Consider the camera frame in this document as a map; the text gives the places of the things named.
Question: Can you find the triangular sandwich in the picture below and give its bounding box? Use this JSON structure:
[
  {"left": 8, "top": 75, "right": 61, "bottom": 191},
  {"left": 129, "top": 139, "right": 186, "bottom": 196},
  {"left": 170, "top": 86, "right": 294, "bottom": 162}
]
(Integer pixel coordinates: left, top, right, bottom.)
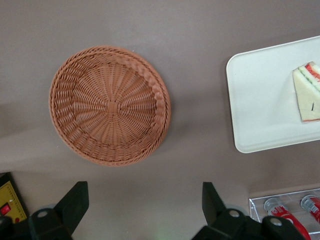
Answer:
[{"left": 292, "top": 60, "right": 320, "bottom": 125}]

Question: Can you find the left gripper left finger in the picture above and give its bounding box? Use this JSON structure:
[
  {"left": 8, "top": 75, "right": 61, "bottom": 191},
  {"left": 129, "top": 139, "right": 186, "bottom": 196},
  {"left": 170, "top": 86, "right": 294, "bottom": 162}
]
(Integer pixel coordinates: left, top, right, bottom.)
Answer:
[{"left": 28, "top": 180, "right": 90, "bottom": 240}]

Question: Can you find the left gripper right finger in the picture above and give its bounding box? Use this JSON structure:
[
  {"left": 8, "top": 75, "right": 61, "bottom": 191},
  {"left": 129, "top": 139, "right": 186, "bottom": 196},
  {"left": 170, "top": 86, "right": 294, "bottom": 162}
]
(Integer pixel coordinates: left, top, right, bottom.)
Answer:
[{"left": 190, "top": 181, "right": 251, "bottom": 240}]

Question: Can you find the beige plastic tray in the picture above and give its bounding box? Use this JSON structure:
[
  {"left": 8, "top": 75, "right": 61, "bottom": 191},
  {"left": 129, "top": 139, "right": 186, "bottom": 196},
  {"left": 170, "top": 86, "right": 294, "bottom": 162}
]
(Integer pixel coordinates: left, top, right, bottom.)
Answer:
[{"left": 225, "top": 35, "right": 320, "bottom": 154}]

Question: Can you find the black food warmer machine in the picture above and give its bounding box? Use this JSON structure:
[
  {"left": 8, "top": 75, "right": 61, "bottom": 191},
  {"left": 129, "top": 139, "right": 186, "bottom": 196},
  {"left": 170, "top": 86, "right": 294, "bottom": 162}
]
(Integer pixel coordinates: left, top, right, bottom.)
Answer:
[{"left": 0, "top": 171, "right": 29, "bottom": 225}]

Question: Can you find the clear acrylic bottle rack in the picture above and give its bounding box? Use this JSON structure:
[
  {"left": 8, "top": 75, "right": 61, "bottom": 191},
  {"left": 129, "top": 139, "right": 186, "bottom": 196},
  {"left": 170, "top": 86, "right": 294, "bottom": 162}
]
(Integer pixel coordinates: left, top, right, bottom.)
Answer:
[{"left": 248, "top": 187, "right": 320, "bottom": 240}]

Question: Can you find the round brown wicker basket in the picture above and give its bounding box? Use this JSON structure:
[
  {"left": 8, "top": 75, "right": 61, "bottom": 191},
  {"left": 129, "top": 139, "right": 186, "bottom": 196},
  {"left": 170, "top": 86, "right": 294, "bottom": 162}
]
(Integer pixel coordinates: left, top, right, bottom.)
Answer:
[{"left": 47, "top": 45, "right": 173, "bottom": 167}]

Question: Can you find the red cola bottle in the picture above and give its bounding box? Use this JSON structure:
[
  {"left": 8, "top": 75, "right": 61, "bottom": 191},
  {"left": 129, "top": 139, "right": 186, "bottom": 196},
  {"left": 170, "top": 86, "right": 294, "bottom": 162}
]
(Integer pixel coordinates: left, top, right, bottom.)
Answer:
[
  {"left": 263, "top": 197, "right": 312, "bottom": 240},
  {"left": 299, "top": 194, "right": 320, "bottom": 224}
]

